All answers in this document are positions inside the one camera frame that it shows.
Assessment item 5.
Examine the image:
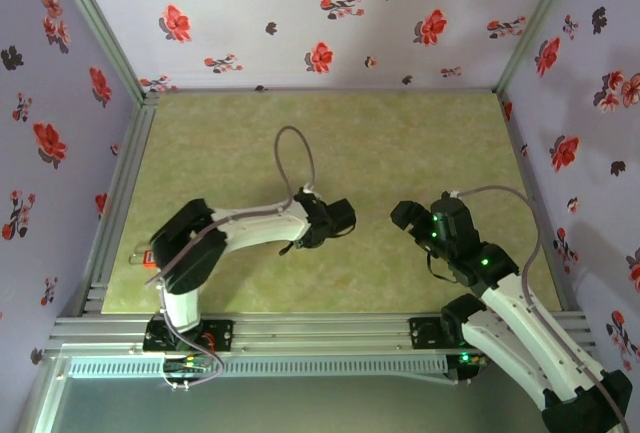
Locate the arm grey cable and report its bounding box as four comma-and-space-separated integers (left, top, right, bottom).
144, 125, 316, 389
449, 185, 631, 433

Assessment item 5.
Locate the slotted grey cable duct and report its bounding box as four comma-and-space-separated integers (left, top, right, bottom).
67, 356, 449, 380

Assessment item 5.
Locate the aluminium corner post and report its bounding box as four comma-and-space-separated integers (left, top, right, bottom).
493, 0, 587, 94
45, 0, 147, 99

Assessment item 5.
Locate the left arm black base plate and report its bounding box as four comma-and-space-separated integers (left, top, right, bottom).
143, 319, 235, 353

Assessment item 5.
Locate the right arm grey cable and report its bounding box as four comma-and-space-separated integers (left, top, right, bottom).
449, 185, 631, 433

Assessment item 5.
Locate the aluminium side rail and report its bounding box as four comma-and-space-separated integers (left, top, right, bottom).
79, 92, 160, 317

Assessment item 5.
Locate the left arm grey cable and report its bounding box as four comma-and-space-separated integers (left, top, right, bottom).
144, 125, 316, 389

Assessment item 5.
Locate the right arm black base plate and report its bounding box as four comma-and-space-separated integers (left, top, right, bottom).
408, 316, 466, 349

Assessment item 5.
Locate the right gripper thin black wire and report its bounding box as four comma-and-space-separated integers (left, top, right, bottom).
425, 250, 459, 284

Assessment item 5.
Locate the aluminium cross rail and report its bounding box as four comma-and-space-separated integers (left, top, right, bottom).
49, 311, 597, 355

